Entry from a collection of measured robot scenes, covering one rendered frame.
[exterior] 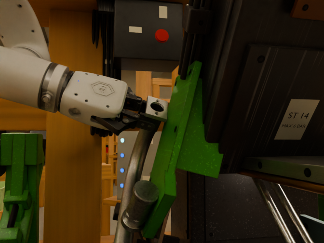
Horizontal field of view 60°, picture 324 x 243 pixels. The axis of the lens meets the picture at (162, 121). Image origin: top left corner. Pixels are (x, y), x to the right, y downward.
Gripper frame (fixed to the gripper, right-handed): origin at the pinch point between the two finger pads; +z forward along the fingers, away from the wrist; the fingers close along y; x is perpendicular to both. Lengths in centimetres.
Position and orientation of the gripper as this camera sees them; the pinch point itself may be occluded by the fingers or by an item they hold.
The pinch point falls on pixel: (149, 115)
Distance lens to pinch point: 51.9
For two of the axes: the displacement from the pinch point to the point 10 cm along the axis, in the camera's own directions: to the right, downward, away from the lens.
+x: -3.3, 7.3, 6.0
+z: 9.4, 2.8, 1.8
